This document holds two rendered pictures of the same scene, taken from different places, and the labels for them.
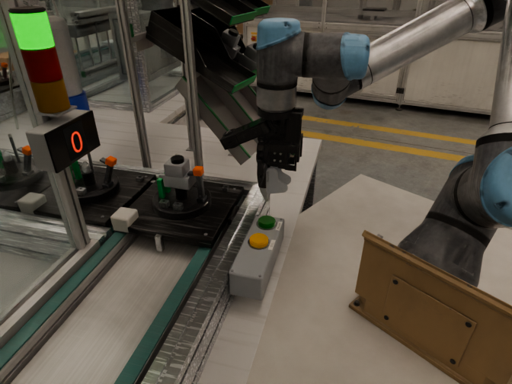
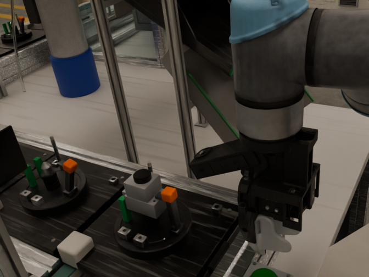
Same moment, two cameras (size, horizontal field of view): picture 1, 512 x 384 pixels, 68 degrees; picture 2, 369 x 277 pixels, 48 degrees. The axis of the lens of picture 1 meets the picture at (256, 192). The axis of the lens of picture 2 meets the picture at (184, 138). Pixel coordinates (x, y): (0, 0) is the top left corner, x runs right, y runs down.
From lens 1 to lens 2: 0.30 m
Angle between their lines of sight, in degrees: 18
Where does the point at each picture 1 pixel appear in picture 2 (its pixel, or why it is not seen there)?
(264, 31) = (236, 15)
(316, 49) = (331, 45)
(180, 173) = (144, 197)
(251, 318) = not seen: outside the picture
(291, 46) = (285, 40)
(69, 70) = (72, 27)
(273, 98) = (257, 121)
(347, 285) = not seen: outside the picture
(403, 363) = not seen: outside the picture
